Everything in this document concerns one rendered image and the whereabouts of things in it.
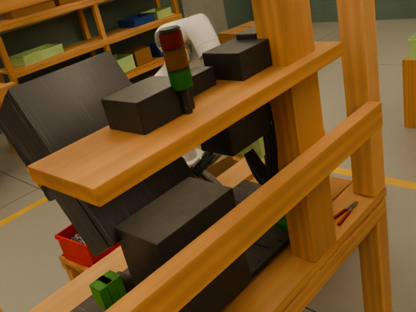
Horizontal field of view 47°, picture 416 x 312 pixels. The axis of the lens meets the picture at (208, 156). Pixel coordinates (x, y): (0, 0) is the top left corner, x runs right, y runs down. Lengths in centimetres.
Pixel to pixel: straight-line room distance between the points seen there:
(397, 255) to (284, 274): 155
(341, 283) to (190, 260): 189
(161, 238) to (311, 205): 52
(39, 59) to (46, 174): 585
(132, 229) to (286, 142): 51
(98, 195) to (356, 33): 110
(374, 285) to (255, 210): 109
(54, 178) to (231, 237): 43
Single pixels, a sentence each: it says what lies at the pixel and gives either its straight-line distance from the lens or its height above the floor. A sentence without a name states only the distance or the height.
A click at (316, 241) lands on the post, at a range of 159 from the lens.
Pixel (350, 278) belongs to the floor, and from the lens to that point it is 292.
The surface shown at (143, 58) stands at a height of 35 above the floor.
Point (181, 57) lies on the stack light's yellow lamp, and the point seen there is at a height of 167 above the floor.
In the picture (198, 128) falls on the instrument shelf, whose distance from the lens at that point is 101.
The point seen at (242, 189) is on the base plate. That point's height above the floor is 90.
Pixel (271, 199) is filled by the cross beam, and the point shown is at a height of 126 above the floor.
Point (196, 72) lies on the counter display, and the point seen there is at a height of 159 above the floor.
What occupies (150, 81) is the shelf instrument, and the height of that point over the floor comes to 161.
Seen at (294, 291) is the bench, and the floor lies 87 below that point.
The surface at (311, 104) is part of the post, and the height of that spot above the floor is 140.
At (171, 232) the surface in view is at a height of 124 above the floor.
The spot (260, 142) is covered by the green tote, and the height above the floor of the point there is 89.
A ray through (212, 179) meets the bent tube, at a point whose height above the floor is 119.
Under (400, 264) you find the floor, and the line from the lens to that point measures 301.
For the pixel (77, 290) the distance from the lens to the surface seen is 176.
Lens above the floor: 190
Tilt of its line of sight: 24 degrees down
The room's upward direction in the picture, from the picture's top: 13 degrees counter-clockwise
